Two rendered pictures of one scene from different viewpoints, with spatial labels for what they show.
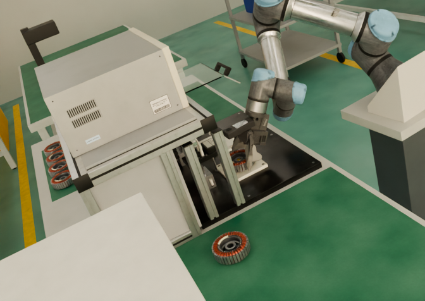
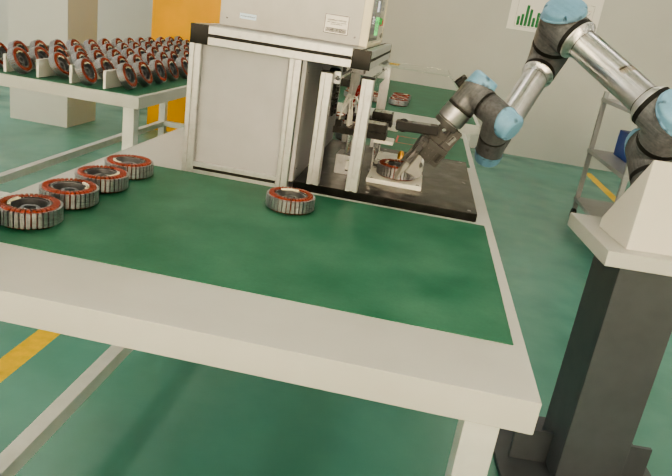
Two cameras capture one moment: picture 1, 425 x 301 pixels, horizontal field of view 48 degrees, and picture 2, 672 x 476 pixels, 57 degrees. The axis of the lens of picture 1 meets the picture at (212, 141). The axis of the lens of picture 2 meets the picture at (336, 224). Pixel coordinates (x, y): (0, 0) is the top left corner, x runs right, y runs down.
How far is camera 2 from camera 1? 75 cm
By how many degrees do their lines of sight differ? 21
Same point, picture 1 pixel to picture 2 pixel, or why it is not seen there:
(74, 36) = not seen: hidden behind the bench
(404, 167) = (600, 325)
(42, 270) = not seen: outside the picture
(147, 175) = (266, 75)
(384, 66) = not seen: hidden behind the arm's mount
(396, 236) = (458, 283)
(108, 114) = not seen: outside the picture
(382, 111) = (613, 227)
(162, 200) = (267, 116)
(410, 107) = (647, 233)
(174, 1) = (552, 122)
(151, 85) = not seen: outside the picture
